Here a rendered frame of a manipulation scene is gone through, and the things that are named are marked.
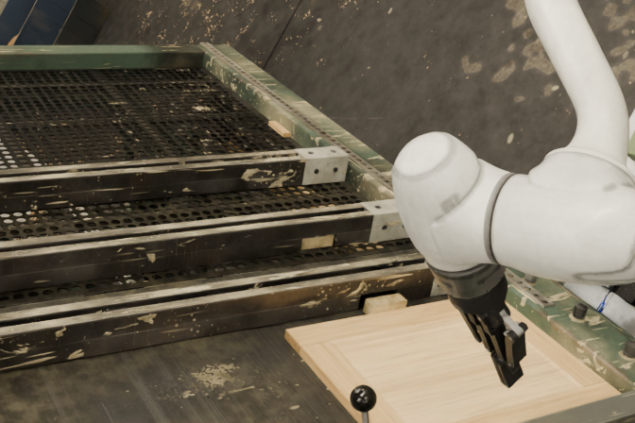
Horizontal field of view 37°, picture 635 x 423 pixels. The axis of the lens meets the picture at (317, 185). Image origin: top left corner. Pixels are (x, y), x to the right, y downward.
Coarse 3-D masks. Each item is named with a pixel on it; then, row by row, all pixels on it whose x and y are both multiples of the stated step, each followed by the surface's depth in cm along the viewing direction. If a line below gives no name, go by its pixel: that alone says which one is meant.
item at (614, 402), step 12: (624, 396) 162; (576, 408) 156; (588, 408) 157; (600, 408) 157; (612, 408) 158; (624, 408) 158; (528, 420) 151; (540, 420) 152; (552, 420) 152; (564, 420) 153; (576, 420) 153; (588, 420) 154; (600, 420) 154; (612, 420) 155; (624, 420) 157
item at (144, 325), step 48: (192, 288) 165; (240, 288) 169; (288, 288) 171; (336, 288) 176; (384, 288) 182; (432, 288) 189; (0, 336) 144; (48, 336) 148; (96, 336) 153; (144, 336) 158; (192, 336) 163
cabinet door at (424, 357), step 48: (288, 336) 167; (336, 336) 168; (384, 336) 171; (432, 336) 174; (528, 336) 179; (336, 384) 155; (384, 384) 158; (432, 384) 160; (480, 384) 162; (528, 384) 165; (576, 384) 167
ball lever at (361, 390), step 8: (352, 392) 132; (360, 392) 131; (368, 392) 131; (352, 400) 131; (360, 400) 131; (368, 400) 131; (376, 400) 132; (360, 408) 131; (368, 408) 131; (368, 416) 132
